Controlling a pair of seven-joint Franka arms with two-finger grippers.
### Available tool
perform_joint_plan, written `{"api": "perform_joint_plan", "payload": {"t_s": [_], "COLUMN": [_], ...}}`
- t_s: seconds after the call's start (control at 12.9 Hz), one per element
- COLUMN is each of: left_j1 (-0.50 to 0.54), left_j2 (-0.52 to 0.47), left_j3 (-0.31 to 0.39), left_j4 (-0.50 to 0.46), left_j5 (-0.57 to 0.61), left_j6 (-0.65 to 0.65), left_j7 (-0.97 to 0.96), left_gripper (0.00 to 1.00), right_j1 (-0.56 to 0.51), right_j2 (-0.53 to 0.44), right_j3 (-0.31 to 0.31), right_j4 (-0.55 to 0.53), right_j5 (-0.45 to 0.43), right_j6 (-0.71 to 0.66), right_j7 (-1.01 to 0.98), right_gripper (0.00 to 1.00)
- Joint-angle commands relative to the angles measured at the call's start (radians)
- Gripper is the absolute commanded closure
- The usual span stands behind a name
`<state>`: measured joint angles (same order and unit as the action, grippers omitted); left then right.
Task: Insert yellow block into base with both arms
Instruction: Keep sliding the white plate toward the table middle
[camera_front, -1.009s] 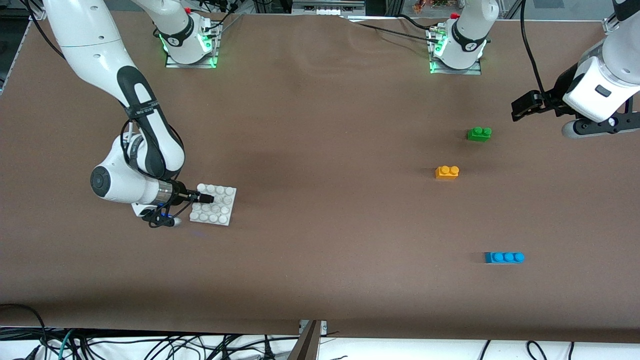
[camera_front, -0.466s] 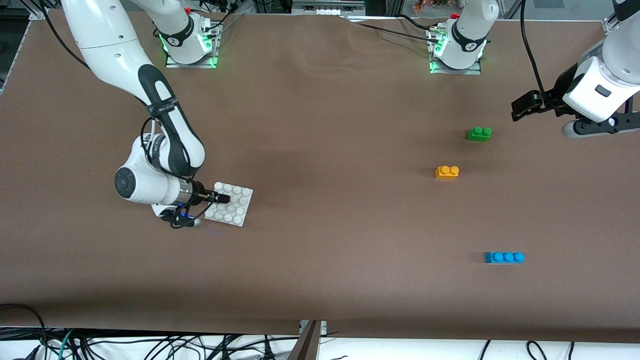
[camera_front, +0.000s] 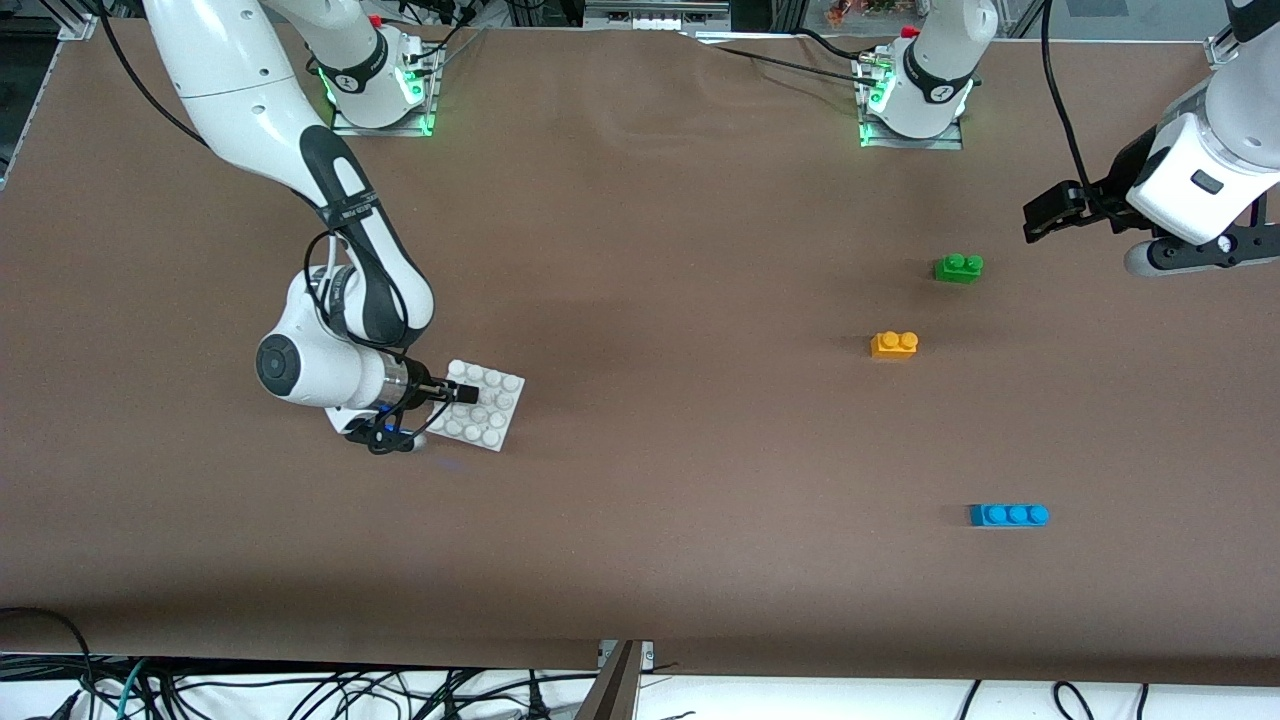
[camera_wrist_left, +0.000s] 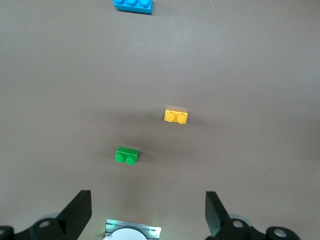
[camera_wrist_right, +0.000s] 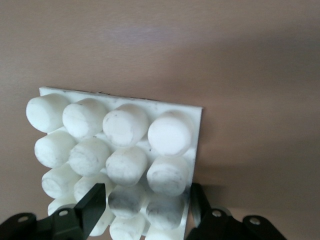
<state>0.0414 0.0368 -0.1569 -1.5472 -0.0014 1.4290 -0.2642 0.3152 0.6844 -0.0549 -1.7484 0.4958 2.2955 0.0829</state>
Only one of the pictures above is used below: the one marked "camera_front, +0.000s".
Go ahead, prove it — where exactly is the white studded base plate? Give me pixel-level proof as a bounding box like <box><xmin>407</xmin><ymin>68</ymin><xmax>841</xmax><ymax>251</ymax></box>
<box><xmin>424</xmin><ymin>359</ymin><xmax>527</xmax><ymax>454</ymax></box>

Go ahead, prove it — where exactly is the blue three-stud toy block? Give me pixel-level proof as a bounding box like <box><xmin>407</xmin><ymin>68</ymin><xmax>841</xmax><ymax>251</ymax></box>
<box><xmin>969</xmin><ymin>504</ymin><xmax>1050</xmax><ymax>528</ymax></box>

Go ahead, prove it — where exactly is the brown paper table cover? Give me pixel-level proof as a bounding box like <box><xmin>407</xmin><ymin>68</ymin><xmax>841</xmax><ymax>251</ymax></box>
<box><xmin>0</xmin><ymin>18</ymin><xmax>1280</xmax><ymax>686</ymax></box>

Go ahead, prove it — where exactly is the black camera cable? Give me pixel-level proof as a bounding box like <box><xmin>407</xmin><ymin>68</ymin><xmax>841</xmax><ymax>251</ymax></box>
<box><xmin>1038</xmin><ymin>0</ymin><xmax>1099</xmax><ymax>189</ymax></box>
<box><xmin>95</xmin><ymin>0</ymin><xmax>431</xmax><ymax>351</ymax></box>

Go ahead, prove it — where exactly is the black cable tangle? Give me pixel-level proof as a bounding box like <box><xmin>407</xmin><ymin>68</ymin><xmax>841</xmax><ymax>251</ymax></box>
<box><xmin>150</xmin><ymin>665</ymin><xmax>601</xmax><ymax>720</ymax></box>

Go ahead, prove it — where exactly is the metal frame post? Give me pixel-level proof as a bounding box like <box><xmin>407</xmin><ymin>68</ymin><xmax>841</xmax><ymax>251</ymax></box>
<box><xmin>575</xmin><ymin>640</ymin><xmax>656</xmax><ymax>720</ymax></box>

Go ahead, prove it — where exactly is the teal cable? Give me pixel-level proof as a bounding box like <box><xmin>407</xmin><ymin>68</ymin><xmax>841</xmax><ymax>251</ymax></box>
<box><xmin>112</xmin><ymin>658</ymin><xmax>151</xmax><ymax>720</ymax></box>

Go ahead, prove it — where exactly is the aluminium frame rail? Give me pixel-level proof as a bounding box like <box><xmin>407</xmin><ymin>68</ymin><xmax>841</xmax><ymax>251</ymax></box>
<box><xmin>583</xmin><ymin>0</ymin><xmax>736</xmax><ymax>31</ymax></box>

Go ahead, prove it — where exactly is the aluminium frame profile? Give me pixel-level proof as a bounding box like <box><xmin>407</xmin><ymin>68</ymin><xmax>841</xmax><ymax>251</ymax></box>
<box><xmin>55</xmin><ymin>0</ymin><xmax>106</xmax><ymax>41</ymax></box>

